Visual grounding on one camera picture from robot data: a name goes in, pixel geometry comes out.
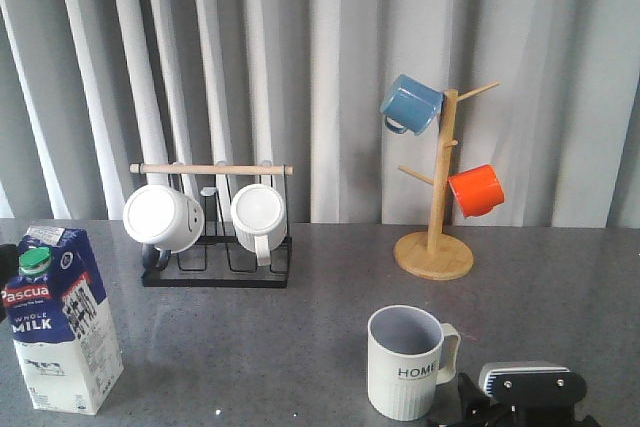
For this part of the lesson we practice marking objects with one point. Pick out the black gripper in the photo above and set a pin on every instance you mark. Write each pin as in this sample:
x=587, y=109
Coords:
x=476, y=406

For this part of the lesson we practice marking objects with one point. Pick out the blue white milk carton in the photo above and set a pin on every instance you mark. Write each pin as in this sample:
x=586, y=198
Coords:
x=62, y=327

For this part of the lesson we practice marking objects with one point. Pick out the white HOME mug on table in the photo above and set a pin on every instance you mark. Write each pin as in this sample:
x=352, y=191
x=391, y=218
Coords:
x=410, y=353

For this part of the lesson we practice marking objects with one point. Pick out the wooden mug tree stand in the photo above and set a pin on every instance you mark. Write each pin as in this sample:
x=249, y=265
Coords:
x=432, y=254

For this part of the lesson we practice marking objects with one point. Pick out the orange enamel mug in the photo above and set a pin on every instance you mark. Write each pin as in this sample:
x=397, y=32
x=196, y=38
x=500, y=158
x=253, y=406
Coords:
x=477, y=191

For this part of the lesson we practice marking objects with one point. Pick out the white ribbed hanging mug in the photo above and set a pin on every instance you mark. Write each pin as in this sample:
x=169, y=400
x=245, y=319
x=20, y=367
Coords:
x=258, y=217

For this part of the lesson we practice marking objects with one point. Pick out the blue enamel mug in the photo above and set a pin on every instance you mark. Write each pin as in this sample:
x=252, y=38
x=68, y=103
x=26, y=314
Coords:
x=410, y=105

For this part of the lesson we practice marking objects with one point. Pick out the white smiley hanging mug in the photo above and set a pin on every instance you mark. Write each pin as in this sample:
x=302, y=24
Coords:
x=165, y=221

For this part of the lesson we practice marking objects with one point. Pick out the black wire mug rack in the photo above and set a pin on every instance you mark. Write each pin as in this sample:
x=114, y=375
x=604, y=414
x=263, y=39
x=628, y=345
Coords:
x=217, y=259

